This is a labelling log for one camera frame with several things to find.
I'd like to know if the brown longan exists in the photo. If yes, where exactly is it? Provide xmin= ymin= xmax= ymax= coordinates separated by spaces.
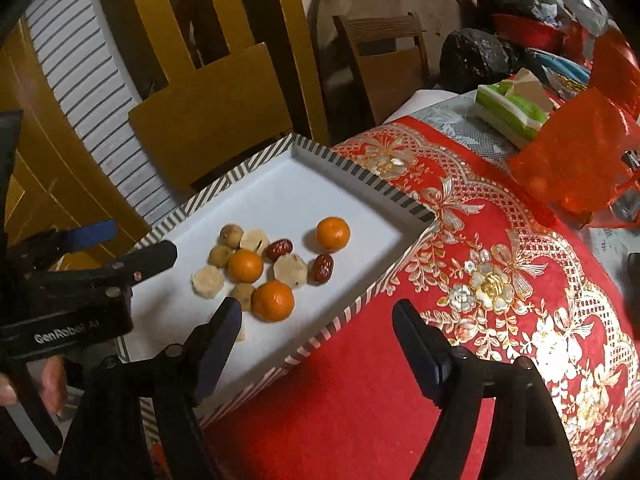
xmin=207 ymin=245 xmax=235 ymax=269

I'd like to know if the person's left hand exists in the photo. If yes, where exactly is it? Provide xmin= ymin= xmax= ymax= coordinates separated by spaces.
xmin=0 ymin=356 xmax=68 ymax=415

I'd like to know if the pale sugarcane piece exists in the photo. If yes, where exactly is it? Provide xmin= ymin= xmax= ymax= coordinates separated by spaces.
xmin=191 ymin=266 xmax=226 ymax=300

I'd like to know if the black plastic bag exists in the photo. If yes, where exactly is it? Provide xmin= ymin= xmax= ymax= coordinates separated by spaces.
xmin=439 ymin=28 xmax=514 ymax=94

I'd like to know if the red floral table mat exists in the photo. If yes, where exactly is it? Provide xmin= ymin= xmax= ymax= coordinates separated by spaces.
xmin=205 ymin=118 xmax=639 ymax=479

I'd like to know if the yellow wooden chair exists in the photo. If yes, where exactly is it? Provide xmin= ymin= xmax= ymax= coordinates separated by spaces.
xmin=1 ymin=0 xmax=329 ymax=262

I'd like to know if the striped white tray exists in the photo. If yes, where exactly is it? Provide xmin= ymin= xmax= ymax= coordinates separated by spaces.
xmin=116 ymin=135 xmax=435 ymax=425

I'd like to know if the pale sugarcane chunk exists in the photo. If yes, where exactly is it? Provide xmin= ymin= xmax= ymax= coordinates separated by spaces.
xmin=272 ymin=254 xmax=308 ymax=289

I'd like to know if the brown longan fruit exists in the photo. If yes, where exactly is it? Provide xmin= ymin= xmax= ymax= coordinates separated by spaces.
xmin=218 ymin=223 xmax=244 ymax=249

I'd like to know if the dark red jujube date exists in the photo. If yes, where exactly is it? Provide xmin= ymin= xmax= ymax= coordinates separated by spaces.
xmin=264 ymin=238 xmax=293 ymax=262

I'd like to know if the small orange tangerine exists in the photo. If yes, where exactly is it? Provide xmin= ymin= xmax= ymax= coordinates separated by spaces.
xmin=227 ymin=249 xmax=264 ymax=284

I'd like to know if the green white tissue pack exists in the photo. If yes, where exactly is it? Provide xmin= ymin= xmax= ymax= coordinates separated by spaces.
xmin=474 ymin=68 xmax=559 ymax=150

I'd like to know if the red jujube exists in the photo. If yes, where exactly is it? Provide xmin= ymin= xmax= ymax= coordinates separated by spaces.
xmin=309 ymin=254 xmax=334 ymax=284

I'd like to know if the orange plastic bag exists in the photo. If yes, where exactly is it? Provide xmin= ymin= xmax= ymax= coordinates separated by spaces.
xmin=512 ymin=28 xmax=639 ymax=229

